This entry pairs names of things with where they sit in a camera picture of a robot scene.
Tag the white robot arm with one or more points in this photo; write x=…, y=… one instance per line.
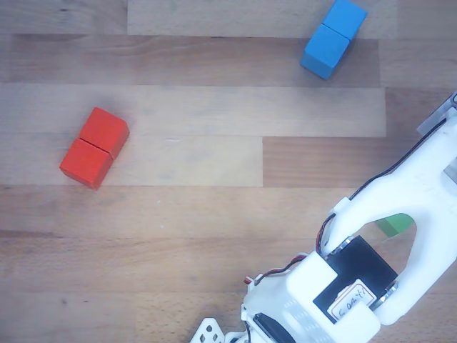
x=410, y=186

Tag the long red block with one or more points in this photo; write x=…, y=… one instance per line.
x=93, y=150

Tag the long blue block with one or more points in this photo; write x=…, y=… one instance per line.
x=332, y=39

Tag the long green block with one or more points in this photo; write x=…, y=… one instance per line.
x=394, y=225

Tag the white label with red border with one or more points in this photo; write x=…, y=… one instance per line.
x=353, y=298

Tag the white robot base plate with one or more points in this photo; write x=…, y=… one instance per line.
x=207, y=332

